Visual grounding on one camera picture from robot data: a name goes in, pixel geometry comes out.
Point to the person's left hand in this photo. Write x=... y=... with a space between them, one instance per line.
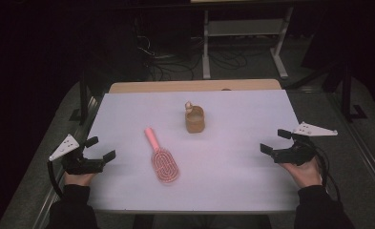
x=78 y=178

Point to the pink hairbrush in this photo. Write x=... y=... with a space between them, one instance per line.
x=164 y=162

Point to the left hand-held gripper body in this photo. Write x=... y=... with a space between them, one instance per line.
x=80 y=165

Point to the person's right hand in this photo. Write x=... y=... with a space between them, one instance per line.
x=304 y=176

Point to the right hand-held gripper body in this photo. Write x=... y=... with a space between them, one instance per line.
x=295 y=154

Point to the black metal stand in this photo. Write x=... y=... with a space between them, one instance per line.
x=84 y=95
x=347 y=95

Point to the white metal desk frame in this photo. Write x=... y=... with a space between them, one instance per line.
x=245 y=27

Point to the white table sheet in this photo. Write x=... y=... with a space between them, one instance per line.
x=233 y=165

